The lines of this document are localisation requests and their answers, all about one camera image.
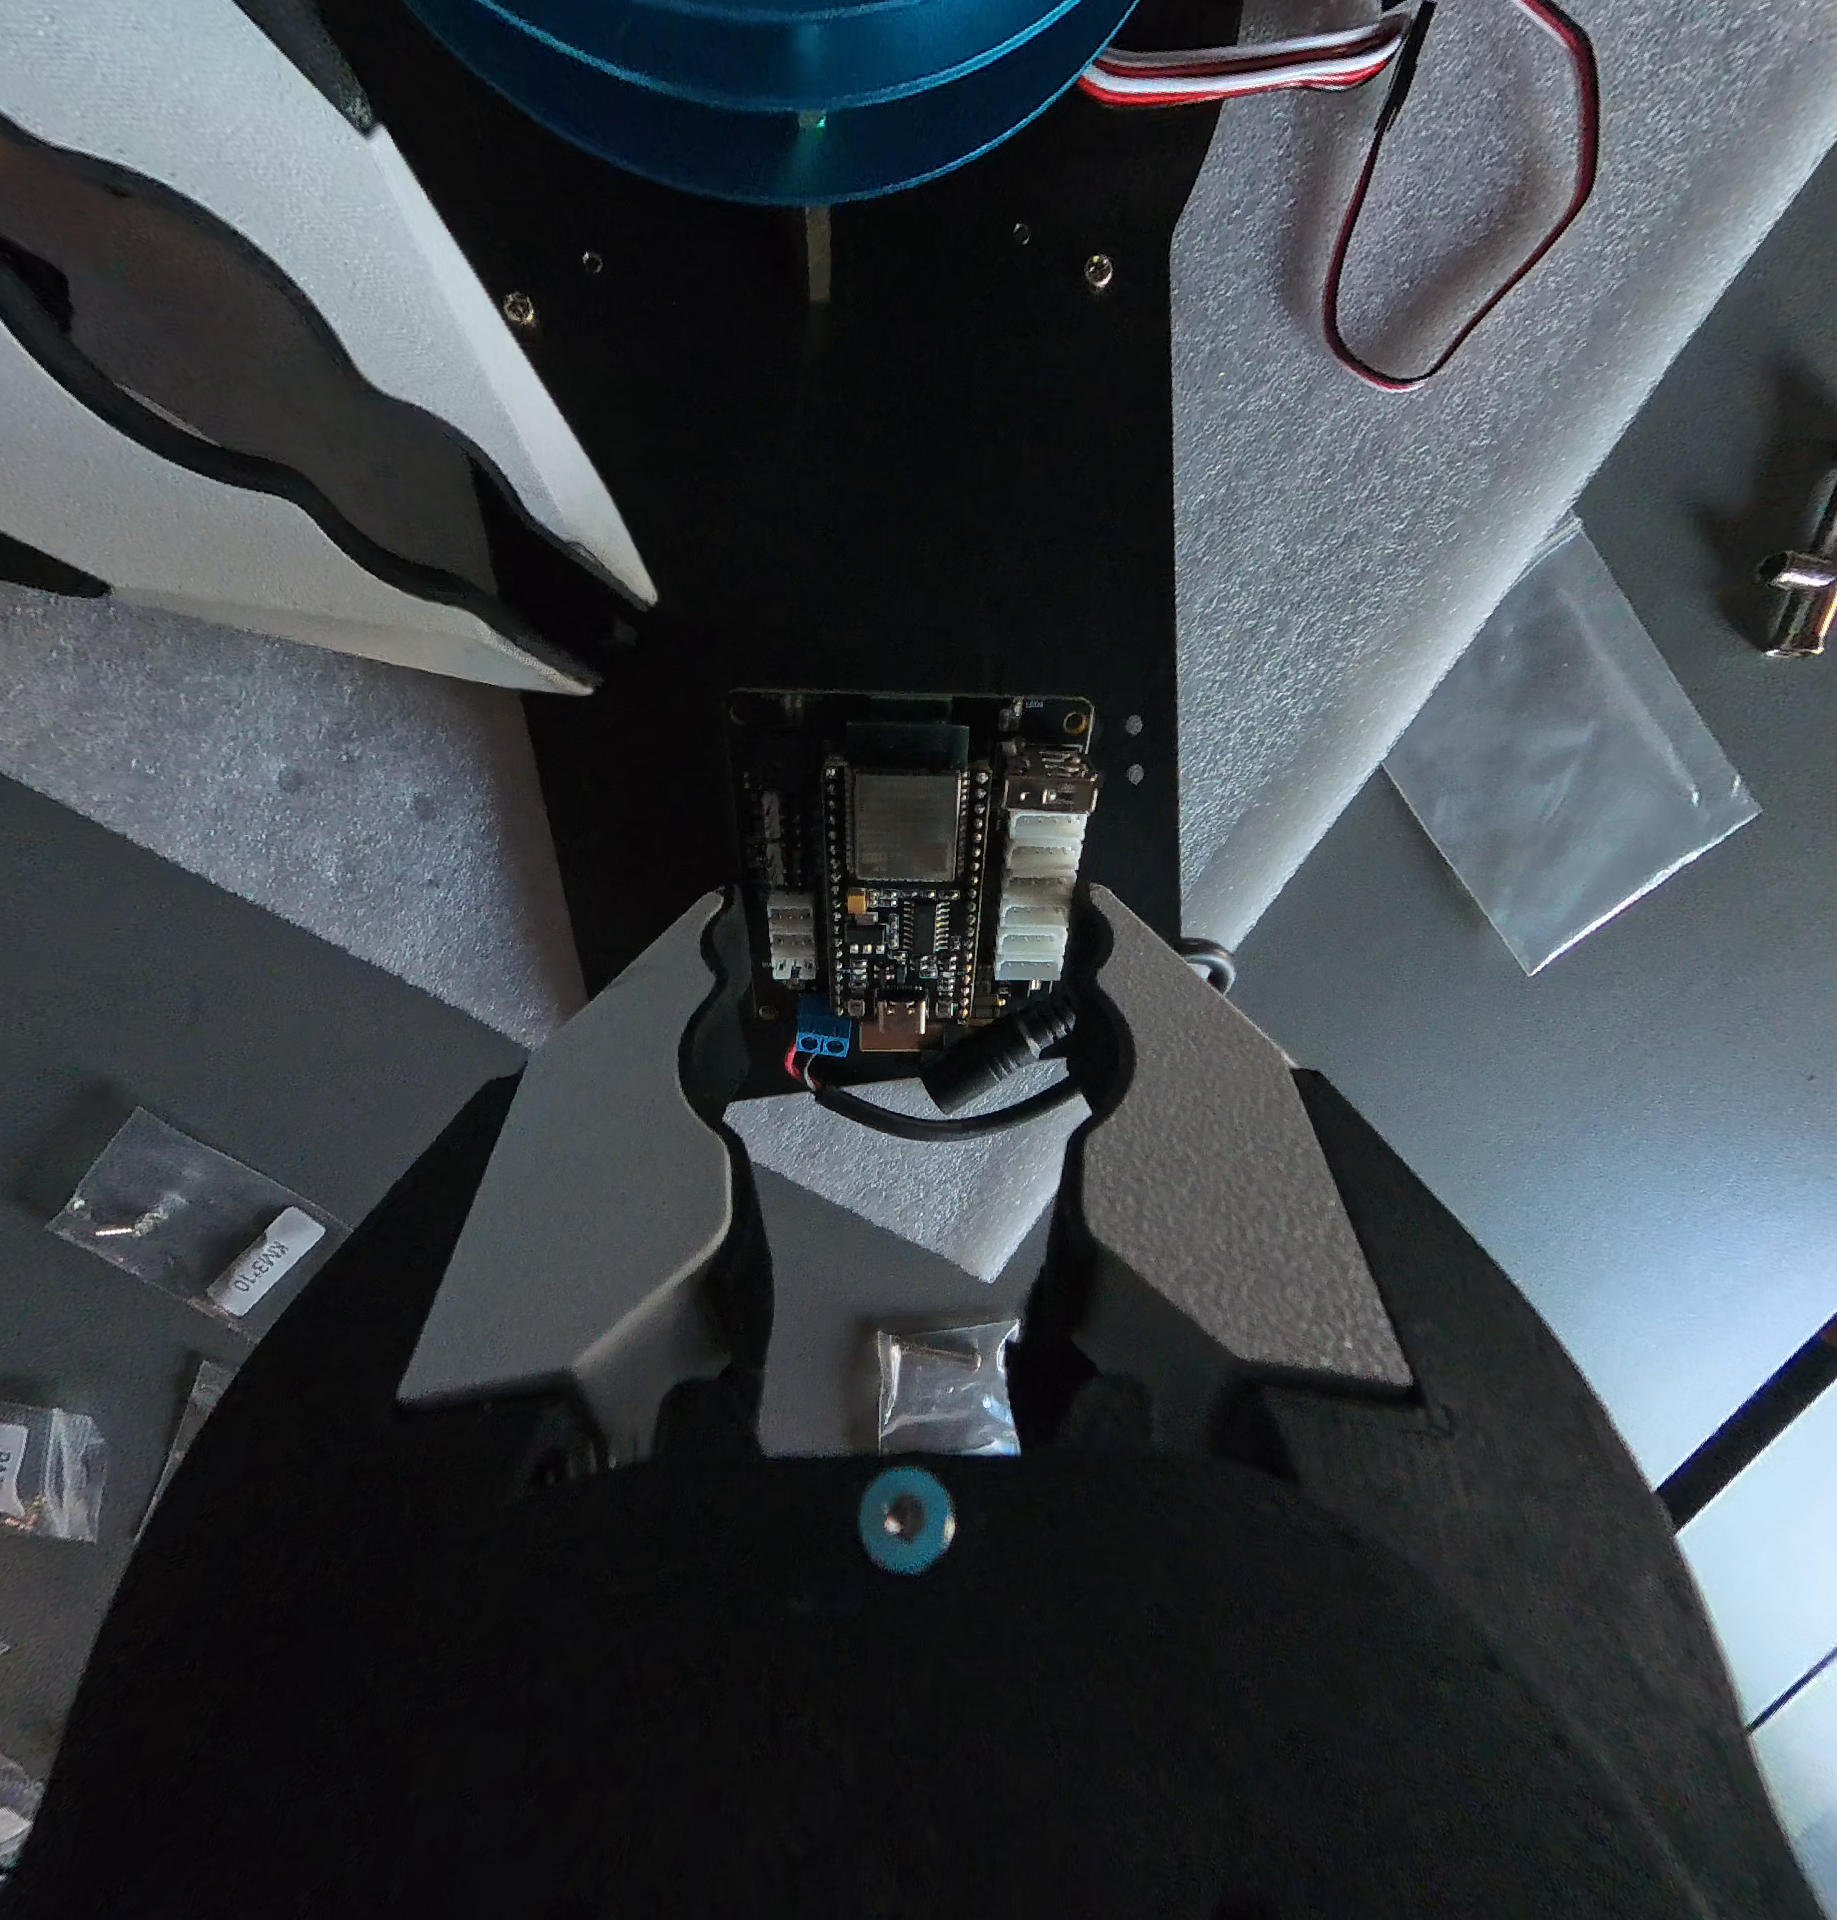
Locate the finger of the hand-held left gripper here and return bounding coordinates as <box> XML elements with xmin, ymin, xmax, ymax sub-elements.
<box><xmin>0</xmin><ymin>225</ymin><xmax>609</xmax><ymax>700</ymax></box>
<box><xmin>0</xmin><ymin>0</ymin><xmax>660</xmax><ymax>650</ymax></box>

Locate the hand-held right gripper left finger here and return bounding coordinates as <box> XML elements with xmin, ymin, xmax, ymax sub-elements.
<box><xmin>396</xmin><ymin>888</ymin><xmax>776</xmax><ymax>1463</ymax></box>

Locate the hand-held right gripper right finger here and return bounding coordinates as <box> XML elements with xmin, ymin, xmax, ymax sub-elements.
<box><xmin>1008</xmin><ymin>885</ymin><xmax>1428</xmax><ymax>1458</ymax></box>

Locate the black circuit board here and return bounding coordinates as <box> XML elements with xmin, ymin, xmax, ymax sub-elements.
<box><xmin>728</xmin><ymin>688</ymin><xmax>1106</xmax><ymax>1070</ymax></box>

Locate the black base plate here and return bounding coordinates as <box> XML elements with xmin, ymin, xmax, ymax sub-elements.
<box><xmin>327</xmin><ymin>0</ymin><xmax>1251</xmax><ymax>1053</ymax></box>

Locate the grey desk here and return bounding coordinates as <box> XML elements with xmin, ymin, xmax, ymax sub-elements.
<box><xmin>0</xmin><ymin>90</ymin><xmax>1837</xmax><ymax>1862</ymax></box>

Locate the small clear screw bag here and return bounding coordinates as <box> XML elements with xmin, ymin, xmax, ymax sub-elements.
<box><xmin>877</xmin><ymin>1320</ymin><xmax>1022</xmax><ymax>1458</ymax></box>

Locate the scatter of clear parts bags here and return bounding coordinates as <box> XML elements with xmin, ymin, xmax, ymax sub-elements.
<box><xmin>0</xmin><ymin>1108</ymin><xmax>355</xmax><ymax>1862</ymax></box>

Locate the large empty clear bag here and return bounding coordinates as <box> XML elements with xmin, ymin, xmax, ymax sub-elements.
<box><xmin>1380</xmin><ymin>517</ymin><xmax>1762</xmax><ymax>979</ymax></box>

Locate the white foam sheet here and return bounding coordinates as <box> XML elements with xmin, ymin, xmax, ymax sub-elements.
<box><xmin>0</xmin><ymin>0</ymin><xmax>1836</xmax><ymax>1277</ymax></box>

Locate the metal cross wrench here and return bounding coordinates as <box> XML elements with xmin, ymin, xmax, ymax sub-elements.
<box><xmin>1757</xmin><ymin>425</ymin><xmax>1837</xmax><ymax>662</ymax></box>

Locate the black barrel plug cable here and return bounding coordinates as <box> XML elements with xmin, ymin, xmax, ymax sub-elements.
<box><xmin>792</xmin><ymin>937</ymin><xmax>1236</xmax><ymax>1157</ymax></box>

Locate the flat servo ribbon cable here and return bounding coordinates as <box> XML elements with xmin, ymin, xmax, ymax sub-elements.
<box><xmin>1080</xmin><ymin>17</ymin><xmax>1405</xmax><ymax>110</ymax></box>

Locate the looped red white black cable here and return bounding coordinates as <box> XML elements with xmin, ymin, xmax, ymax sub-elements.
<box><xmin>1328</xmin><ymin>0</ymin><xmax>1601</xmax><ymax>395</ymax></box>

